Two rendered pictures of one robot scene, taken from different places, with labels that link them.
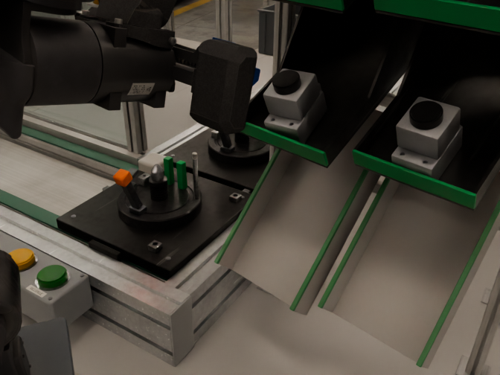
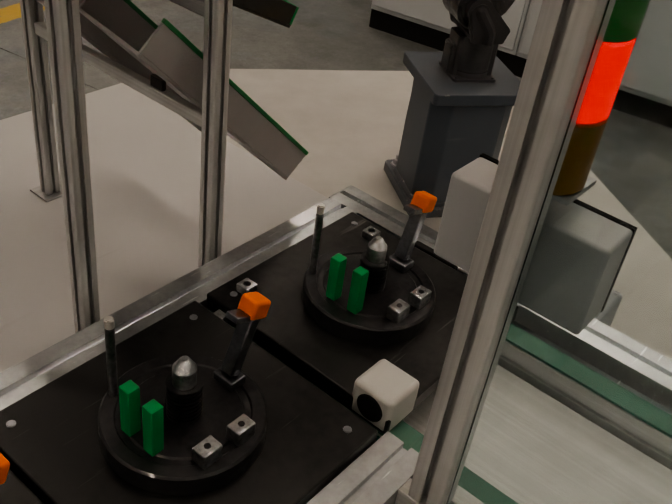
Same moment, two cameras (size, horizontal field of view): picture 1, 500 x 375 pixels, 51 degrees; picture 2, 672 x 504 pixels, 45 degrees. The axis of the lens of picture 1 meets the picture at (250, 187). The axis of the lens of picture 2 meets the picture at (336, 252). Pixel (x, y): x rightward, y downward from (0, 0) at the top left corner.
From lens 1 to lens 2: 1.42 m
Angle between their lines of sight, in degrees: 113
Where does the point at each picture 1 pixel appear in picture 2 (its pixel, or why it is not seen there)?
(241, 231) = (276, 141)
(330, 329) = (164, 246)
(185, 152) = (318, 435)
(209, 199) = (288, 299)
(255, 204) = (259, 123)
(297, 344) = not seen: hidden behind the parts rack
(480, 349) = (50, 161)
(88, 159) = not seen: outside the picture
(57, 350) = (432, 80)
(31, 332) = (455, 91)
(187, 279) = (331, 218)
